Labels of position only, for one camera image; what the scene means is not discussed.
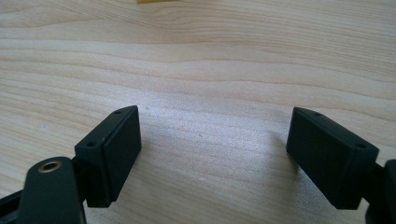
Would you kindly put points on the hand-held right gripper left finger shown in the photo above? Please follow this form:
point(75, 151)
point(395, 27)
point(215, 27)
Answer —
point(115, 155)

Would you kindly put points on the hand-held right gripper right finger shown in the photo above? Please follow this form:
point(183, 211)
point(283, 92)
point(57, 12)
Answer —
point(330, 158)

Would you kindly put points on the yellow object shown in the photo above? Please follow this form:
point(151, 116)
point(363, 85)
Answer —
point(154, 1)

